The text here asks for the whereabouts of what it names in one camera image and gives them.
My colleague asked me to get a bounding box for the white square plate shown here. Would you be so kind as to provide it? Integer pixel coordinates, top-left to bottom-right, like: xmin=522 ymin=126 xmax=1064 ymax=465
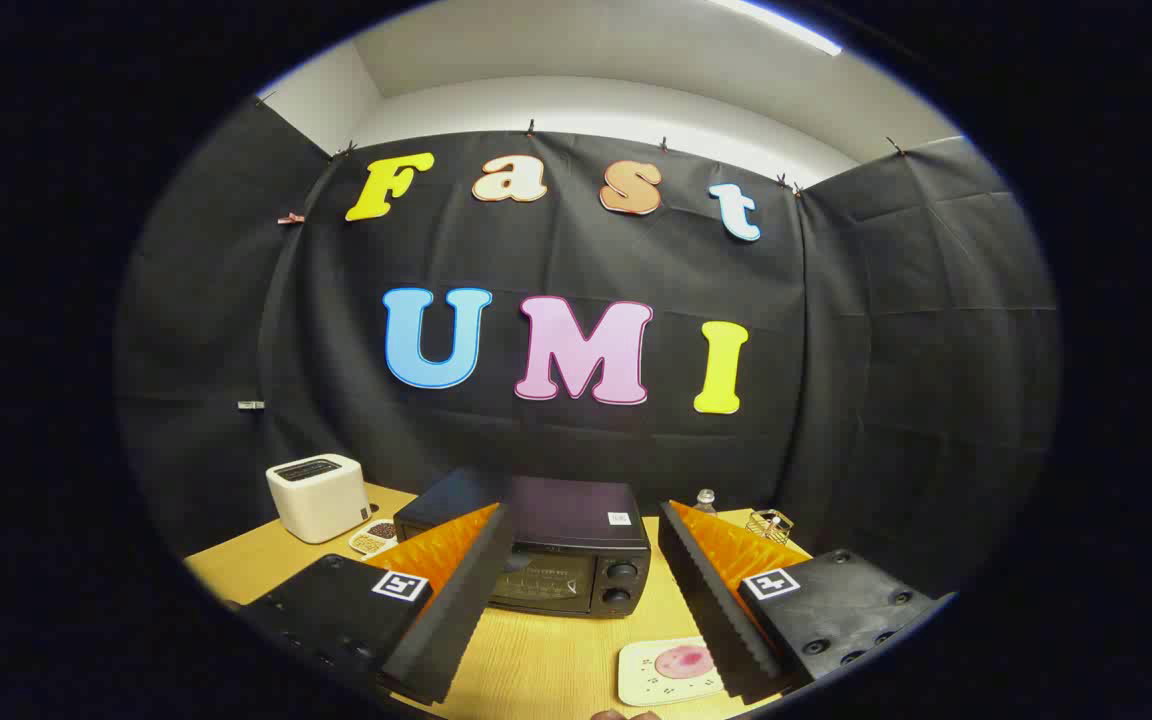
xmin=618 ymin=637 xmax=727 ymax=707

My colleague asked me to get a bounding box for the white dish of beans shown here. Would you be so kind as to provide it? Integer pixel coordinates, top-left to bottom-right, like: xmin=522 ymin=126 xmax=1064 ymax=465
xmin=349 ymin=517 xmax=399 ymax=557

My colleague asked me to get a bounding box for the black toaster oven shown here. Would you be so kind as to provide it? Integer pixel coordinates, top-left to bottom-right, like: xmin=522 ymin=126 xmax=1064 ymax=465
xmin=393 ymin=470 xmax=653 ymax=619

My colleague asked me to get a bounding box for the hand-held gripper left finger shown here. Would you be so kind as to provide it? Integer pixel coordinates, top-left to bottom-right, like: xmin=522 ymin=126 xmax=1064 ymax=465
xmin=236 ymin=502 xmax=517 ymax=706

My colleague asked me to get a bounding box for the metal wire basket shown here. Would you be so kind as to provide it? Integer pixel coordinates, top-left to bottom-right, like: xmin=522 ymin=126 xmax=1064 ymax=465
xmin=746 ymin=508 xmax=795 ymax=546

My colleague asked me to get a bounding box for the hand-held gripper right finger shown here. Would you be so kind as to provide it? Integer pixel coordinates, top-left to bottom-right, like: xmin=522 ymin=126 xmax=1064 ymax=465
xmin=658 ymin=500 xmax=957 ymax=706

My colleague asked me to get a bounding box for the white bread toaster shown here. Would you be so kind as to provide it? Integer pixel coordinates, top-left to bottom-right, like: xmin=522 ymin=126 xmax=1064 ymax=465
xmin=266 ymin=454 xmax=371 ymax=544

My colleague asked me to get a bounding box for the pink ham slice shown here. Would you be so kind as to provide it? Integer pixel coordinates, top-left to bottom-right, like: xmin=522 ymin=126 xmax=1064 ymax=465
xmin=654 ymin=645 xmax=715 ymax=681

